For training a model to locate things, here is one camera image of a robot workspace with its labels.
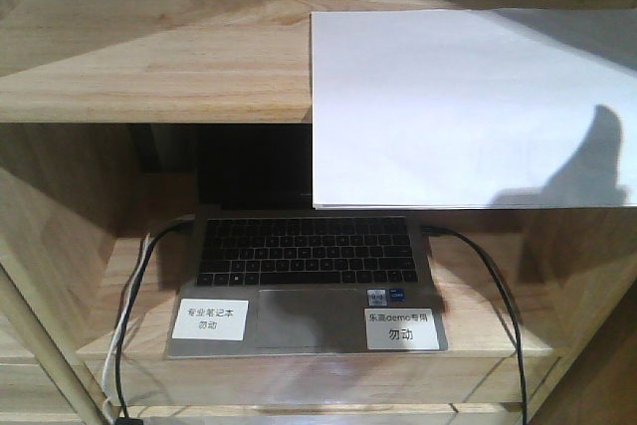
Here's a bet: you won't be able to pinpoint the white cable left of laptop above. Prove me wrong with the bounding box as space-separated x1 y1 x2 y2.
101 215 195 425

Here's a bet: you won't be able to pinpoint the white paper sheets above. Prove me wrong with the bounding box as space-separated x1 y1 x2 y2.
311 9 636 209

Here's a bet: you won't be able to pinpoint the black cable right of laptop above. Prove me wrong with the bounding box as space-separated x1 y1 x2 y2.
421 225 530 425

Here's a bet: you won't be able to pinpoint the white label sticker left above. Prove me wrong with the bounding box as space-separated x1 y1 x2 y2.
171 299 249 341

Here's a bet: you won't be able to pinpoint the white label sticker right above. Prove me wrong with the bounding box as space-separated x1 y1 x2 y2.
364 309 443 351

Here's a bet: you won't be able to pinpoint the white label sticker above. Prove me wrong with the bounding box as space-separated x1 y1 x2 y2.
364 309 443 351
171 299 249 341

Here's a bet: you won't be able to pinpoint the grey laptop with black keys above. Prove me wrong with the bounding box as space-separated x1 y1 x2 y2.
166 123 448 358

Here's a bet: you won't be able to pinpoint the black cable left of laptop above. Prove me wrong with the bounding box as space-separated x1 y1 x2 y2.
112 225 193 425

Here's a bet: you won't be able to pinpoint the black cable of laptop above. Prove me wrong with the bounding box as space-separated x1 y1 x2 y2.
112 225 193 425
421 225 530 425

